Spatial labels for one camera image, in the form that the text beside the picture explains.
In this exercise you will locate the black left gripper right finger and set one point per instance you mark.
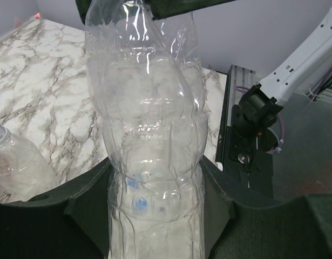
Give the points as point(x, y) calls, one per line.
point(241, 223)

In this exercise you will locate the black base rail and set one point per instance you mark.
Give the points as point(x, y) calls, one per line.
point(246, 160)

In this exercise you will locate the white bottle cap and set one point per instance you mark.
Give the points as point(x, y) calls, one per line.
point(219, 166)

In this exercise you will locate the clear plastic bottle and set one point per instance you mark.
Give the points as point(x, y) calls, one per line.
point(146, 85)
point(24, 172)

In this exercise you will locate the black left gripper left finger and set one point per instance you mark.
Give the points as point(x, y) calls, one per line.
point(70, 221)

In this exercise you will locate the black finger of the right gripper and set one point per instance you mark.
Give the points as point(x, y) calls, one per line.
point(160, 9)

